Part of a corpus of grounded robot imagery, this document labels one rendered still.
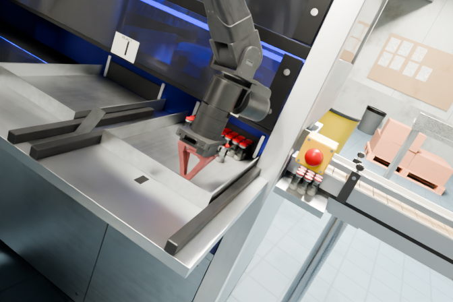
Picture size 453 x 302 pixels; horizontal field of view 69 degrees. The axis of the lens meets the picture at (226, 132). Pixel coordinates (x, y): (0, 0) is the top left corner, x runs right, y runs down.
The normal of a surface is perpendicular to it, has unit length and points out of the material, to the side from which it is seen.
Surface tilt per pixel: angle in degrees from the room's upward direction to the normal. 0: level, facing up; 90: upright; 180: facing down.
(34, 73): 90
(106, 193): 0
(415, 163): 90
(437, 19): 90
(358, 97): 90
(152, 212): 0
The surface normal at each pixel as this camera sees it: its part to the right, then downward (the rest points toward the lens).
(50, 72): 0.84, 0.46
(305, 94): -0.39, 0.17
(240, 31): 0.54, 0.35
